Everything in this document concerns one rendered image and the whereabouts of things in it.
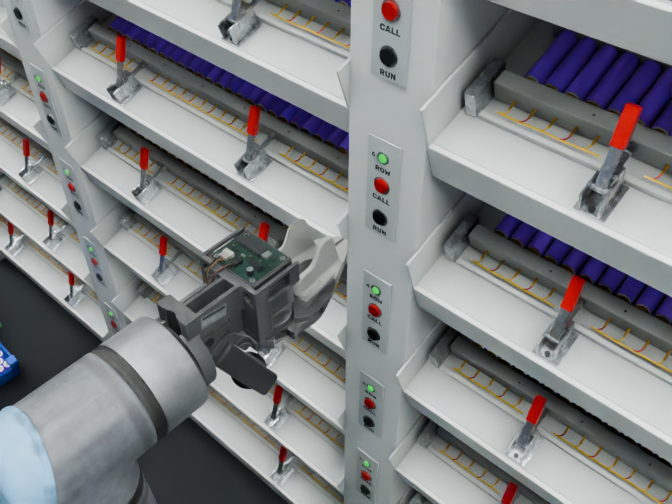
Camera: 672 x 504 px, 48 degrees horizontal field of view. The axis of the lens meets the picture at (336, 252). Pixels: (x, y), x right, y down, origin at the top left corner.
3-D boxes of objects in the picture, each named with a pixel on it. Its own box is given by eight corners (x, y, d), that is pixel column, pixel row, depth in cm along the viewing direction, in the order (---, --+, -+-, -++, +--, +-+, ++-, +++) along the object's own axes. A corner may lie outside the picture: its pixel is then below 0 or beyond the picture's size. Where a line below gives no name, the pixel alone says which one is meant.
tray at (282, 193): (354, 267, 90) (337, 224, 83) (66, 88, 120) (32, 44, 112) (452, 152, 96) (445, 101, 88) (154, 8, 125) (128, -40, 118)
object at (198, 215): (352, 364, 103) (329, 320, 92) (92, 181, 133) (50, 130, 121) (439, 257, 109) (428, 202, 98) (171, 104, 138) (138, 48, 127)
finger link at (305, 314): (346, 285, 71) (280, 339, 66) (346, 296, 72) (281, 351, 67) (309, 262, 73) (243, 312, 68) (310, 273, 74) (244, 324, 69)
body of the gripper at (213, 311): (307, 259, 64) (199, 341, 58) (309, 325, 70) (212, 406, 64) (245, 220, 68) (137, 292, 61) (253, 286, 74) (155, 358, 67)
